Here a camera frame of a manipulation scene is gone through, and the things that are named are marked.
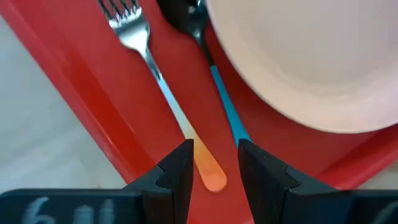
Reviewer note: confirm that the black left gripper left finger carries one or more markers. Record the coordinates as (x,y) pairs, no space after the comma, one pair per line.
(174,186)

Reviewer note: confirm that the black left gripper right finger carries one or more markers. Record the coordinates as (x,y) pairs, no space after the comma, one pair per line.
(264,186)

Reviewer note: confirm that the pink plate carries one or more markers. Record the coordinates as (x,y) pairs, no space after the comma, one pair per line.
(311,62)

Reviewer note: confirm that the red plastic tray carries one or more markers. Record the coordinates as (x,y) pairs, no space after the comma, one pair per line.
(186,77)

